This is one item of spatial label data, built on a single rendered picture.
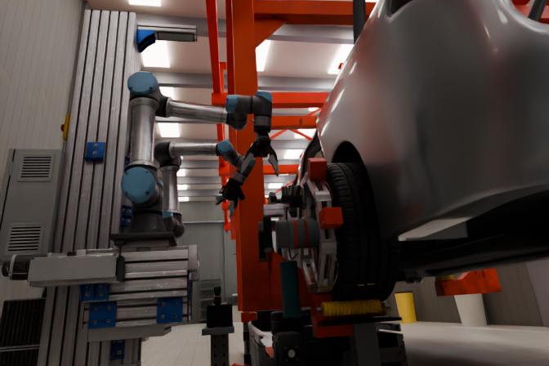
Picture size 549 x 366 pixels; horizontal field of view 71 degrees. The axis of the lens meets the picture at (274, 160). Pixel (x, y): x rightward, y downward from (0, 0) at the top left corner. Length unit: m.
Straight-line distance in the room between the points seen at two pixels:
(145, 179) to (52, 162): 0.53
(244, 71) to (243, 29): 0.36
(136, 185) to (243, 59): 1.59
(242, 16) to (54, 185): 1.84
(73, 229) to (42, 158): 0.33
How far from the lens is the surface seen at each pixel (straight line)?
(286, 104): 5.58
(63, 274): 1.47
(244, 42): 2.91
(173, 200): 2.25
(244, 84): 2.70
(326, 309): 1.71
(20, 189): 1.88
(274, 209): 1.67
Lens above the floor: 0.53
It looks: 21 degrees up
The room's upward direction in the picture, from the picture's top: 4 degrees counter-clockwise
